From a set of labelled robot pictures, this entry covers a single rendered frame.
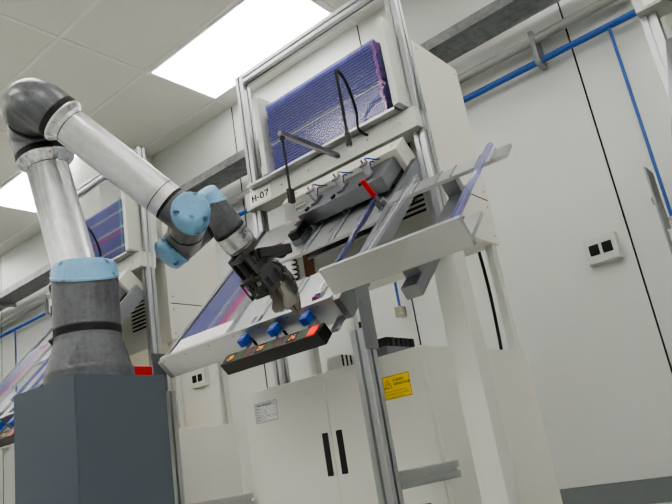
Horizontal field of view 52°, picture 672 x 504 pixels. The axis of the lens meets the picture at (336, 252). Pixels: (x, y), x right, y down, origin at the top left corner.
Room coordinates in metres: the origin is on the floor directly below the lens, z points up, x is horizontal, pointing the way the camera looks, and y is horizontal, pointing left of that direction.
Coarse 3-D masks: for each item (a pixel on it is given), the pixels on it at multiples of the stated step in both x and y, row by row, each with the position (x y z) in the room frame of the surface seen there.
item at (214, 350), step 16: (304, 304) 1.61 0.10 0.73; (320, 304) 1.58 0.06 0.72; (272, 320) 1.68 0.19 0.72; (288, 320) 1.66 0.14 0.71; (320, 320) 1.63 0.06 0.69; (224, 336) 1.78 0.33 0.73; (256, 336) 1.74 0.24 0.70; (176, 352) 1.91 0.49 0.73; (192, 352) 1.88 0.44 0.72; (208, 352) 1.86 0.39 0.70; (224, 352) 1.84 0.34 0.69; (176, 368) 1.96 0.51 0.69; (192, 368) 1.94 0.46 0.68
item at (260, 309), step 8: (304, 280) 1.79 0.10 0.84; (312, 280) 1.76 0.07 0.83; (320, 280) 1.73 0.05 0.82; (304, 288) 1.75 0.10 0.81; (312, 288) 1.72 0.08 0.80; (328, 288) 1.66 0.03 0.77; (304, 296) 1.71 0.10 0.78; (312, 296) 1.68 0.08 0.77; (320, 296) 1.63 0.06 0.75; (256, 304) 1.88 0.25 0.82; (264, 304) 1.84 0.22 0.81; (248, 312) 1.87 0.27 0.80; (256, 312) 1.83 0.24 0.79; (264, 312) 1.79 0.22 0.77; (272, 312) 1.76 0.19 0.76; (280, 312) 1.71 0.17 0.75; (240, 320) 1.86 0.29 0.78; (248, 320) 1.82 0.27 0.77; (256, 320) 1.79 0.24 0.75; (232, 328) 1.85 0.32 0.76
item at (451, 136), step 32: (416, 64) 2.07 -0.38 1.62; (448, 96) 2.22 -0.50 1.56; (448, 128) 2.17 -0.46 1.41; (448, 160) 2.13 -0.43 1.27; (480, 192) 2.28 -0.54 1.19; (416, 224) 2.14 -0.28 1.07; (480, 224) 2.23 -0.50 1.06; (320, 256) 2.40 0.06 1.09; (480, 256) 2.40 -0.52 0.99; (352, 320) 2.69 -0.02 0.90; (512, 320) 2.31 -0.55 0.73
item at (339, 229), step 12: (384, 192) 1.93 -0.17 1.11; (360, 204) 1.98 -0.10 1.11; (336, 216) 2.03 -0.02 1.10; (348, 216) 1.96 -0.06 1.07; (360, 216) 1.90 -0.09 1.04; (372, 216) 1.84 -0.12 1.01; (276, 228) 2.33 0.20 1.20; (288, 228) 2.24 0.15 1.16; (312, 228) 2.08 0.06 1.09; (324, 228) 2.01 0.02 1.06; (336, 228) 1.94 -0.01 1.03; (348, 228) 1.88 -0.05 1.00; (372, 228) 1.90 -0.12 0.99; (264, 240) 2.30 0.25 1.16; (276, 240) 2.22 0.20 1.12; (312, 240) 1.99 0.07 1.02; (324, 240) 1.93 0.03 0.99; (336, 240) 1.89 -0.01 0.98; (300, 252) 1.97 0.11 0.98; (312, 252) 2.05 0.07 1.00; (324, 252) 1.99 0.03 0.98
